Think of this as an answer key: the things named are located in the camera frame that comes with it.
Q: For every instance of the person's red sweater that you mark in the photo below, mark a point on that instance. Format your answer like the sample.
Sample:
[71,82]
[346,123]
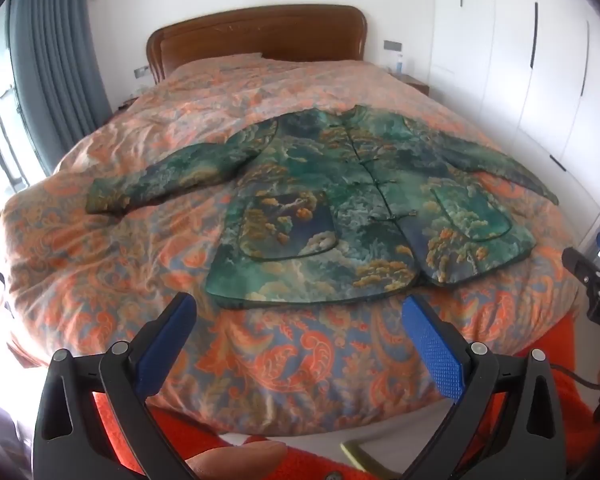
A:
[575,355]

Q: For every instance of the small blue capped bottle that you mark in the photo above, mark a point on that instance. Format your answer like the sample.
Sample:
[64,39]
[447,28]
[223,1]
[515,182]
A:
[398,64]

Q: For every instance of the white wardrobe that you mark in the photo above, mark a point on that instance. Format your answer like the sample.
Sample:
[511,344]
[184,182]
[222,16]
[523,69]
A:
[505,60]

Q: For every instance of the person's left hand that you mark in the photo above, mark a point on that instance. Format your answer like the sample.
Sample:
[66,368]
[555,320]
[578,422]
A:
[235,462]

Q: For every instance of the green landscape print jacket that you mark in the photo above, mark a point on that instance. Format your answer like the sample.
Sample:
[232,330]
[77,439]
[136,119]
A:
[340,200]

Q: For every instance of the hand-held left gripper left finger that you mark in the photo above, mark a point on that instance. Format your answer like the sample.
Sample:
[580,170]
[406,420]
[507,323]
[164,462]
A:
[152,355]

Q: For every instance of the grey wall socket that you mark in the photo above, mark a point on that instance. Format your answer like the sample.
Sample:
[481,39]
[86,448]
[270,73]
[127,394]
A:
[141,71]

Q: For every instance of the orange paisley quilt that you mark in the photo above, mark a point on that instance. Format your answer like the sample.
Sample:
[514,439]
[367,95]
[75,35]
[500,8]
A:
[305,360]

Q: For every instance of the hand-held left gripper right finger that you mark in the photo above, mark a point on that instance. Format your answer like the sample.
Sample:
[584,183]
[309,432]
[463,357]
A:
[437,350]

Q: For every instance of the grey blue curtain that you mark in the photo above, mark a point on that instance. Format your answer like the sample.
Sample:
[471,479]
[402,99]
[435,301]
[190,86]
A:
[55,60]

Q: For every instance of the white bed sheet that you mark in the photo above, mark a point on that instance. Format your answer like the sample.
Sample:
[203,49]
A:
[330,435]

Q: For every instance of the wooden headboard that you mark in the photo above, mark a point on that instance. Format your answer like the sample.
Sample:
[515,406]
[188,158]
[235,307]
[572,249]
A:
[260,35]

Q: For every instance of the yellow green strip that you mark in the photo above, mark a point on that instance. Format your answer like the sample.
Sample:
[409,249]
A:
[357,455]

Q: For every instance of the wooden nightstand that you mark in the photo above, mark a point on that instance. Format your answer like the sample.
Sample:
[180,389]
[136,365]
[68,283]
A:
[414,82]

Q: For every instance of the grey wall switch panel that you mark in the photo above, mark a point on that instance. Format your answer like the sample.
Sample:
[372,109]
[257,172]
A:
[392,45]

